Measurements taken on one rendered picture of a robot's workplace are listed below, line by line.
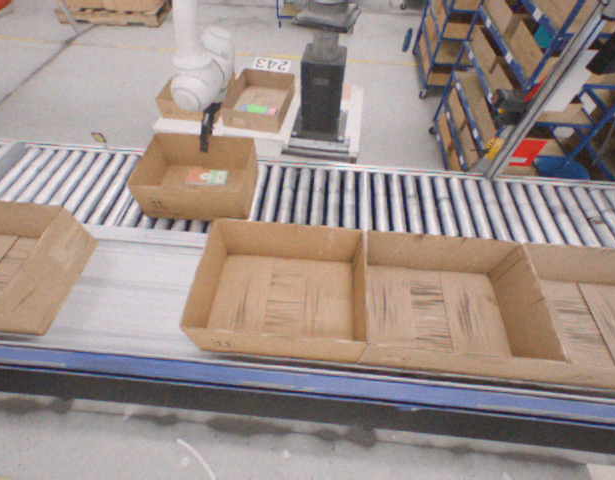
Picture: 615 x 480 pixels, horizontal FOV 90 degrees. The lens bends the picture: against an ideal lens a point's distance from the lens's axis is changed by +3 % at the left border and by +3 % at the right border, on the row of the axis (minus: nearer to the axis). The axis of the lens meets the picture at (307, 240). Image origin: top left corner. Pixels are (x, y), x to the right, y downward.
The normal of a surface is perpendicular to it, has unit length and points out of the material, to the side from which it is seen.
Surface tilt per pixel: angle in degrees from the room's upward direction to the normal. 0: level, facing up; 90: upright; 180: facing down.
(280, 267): 0
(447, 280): 1
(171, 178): 0
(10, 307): 90
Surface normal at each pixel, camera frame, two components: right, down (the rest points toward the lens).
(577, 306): 0.02, -0.57
